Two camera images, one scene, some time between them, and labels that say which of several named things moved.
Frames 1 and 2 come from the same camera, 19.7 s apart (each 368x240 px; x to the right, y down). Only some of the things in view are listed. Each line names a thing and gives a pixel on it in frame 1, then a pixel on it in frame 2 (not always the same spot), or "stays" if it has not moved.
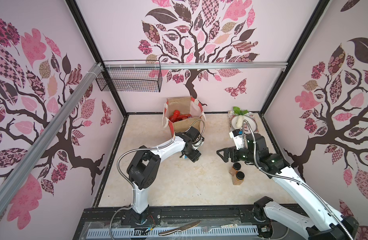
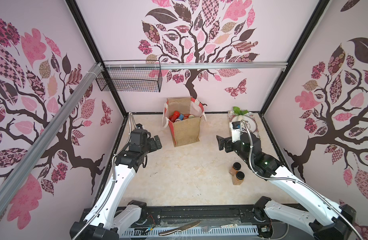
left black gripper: x=194 y=156 → x=153 y=146
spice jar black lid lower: x=238 y=178 stays
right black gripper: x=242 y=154 → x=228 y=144
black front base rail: x=234 y=216 stays
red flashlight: x=175 y=116 stays
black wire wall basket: x=130 y=75 stays
